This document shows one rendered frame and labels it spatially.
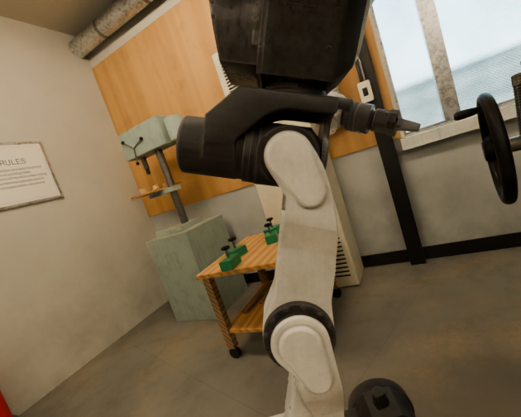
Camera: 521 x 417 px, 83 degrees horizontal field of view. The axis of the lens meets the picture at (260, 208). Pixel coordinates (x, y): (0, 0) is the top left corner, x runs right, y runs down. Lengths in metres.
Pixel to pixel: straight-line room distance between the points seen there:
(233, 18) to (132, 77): 2.65
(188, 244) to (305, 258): 1.70
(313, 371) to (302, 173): 0.37
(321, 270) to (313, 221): 0.11
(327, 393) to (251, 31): 0.66
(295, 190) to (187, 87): 2.31
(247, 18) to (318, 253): 0.42
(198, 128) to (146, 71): 2.49
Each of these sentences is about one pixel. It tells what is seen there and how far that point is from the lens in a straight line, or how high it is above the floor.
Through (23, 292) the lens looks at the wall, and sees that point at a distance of 2.61.
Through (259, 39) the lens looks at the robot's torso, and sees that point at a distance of 0.54.
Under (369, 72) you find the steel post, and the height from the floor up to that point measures 1.31.
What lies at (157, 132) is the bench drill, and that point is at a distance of 2.39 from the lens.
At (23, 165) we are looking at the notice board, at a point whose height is 1.53.
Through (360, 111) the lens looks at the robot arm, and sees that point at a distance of 0.97.
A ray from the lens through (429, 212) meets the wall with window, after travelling 2.29.
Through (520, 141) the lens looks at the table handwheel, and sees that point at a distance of 0.96.
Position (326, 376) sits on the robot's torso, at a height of 0.55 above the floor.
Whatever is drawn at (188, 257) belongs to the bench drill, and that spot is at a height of 0.51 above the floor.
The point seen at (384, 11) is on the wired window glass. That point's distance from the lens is 2.37.
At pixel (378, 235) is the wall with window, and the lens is 2.33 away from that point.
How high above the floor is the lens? 0.95
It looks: 7 degrees down
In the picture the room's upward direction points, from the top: 19 degrees counter-clockwise
